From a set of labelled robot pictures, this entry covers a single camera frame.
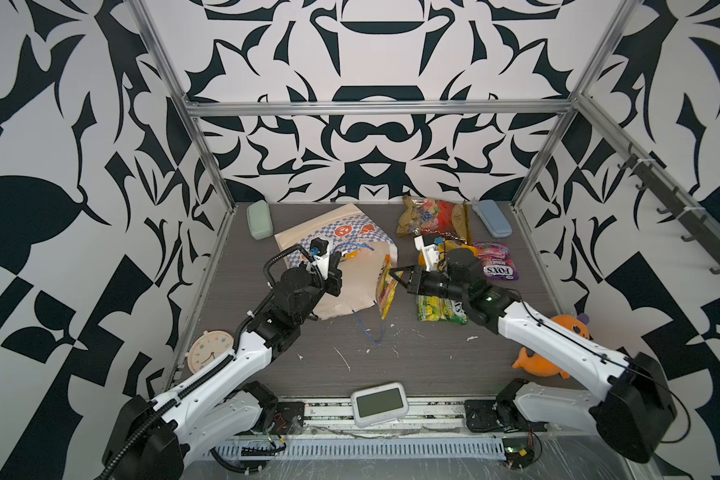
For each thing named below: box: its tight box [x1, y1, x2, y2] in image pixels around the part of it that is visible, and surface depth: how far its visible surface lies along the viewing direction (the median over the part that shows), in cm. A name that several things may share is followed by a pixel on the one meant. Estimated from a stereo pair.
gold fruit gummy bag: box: [396, 195, 472, 244], surface depth 111 cm
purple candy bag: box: [473, 242, 520, 281], surface depth 101 cm
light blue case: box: [472, 199, 512, 238], surface depth 116 cm
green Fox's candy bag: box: [417, 295, 468, 325], surface depth 91 cm
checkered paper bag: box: [274, 203, 398, 321], surface depth 87 cm
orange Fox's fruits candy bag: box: [376, 255, 398, 320], surface depth 76 cm
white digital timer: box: [350, 382, 409, 428], surface depth 74 cm
